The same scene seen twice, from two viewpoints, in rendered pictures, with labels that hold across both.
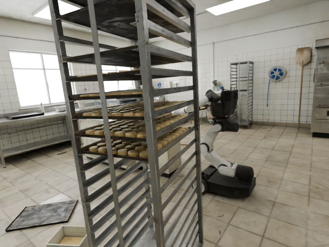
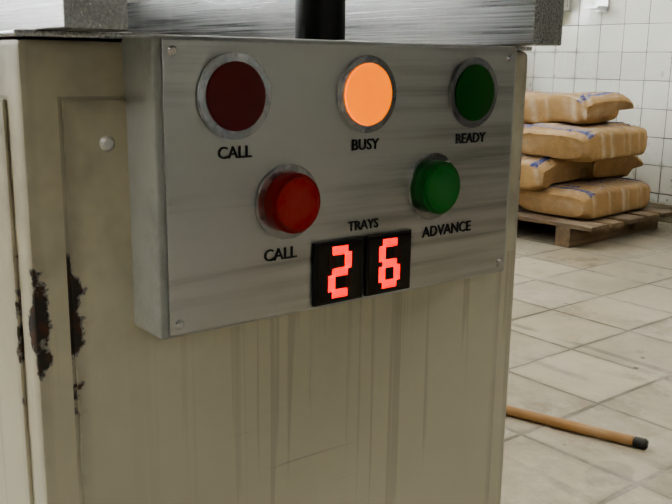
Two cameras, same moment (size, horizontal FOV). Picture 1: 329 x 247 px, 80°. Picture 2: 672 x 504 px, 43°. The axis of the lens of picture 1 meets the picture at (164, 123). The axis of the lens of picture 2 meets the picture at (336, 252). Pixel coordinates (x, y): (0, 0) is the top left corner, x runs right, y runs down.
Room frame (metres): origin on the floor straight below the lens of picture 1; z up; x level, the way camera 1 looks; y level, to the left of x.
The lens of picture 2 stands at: (2.30, -0.23, 0.83)
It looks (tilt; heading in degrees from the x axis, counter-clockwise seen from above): 13 degrees down; 13
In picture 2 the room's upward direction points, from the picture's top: 1 degrees clockwise
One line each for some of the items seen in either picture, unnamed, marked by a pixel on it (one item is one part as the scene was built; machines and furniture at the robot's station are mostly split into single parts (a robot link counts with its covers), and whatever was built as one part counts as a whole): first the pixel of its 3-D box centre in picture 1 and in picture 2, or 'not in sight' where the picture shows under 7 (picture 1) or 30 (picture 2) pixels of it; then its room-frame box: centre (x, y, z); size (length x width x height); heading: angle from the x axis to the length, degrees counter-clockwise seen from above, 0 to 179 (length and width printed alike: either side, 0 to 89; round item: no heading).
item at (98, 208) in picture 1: (125, 186); not in sight; (1.23, 0.29, 0.69); 0.64 x 0.03 x 0.03; 153
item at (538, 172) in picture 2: not in sight; (509, 165); (6.78, -0.11, 0.32); 0.72 x 0.42 x 0.17; 56
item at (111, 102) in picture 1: (130, 108); not in sight; (3.30, 0.55, 1.01); 0.72 x 0.33 x 0.34; 141
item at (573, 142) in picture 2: not in sight; (582, 139); (6.77, -0.46, 0.47); 0.72 x 0.42 x 0.17; 147
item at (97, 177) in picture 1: (122, 161); not in sight; (1.23, 0.29, 0.87); 0.64 x 0.03 x 0.03; 153
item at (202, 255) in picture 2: not in sight; (345, 172); (2.75, -0.13, 0.77); 0.24 x 0.04 x 0.14; 141
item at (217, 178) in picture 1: (226, 174); not in sight; (2.28, -0.73, 0.19); 0.64 x 0.52 x 0.33; 52
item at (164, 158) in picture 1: (156, 143); (101, 468); (2.98, 0.15, 0.45); 0.70 x 0.34 x 0.90; 51
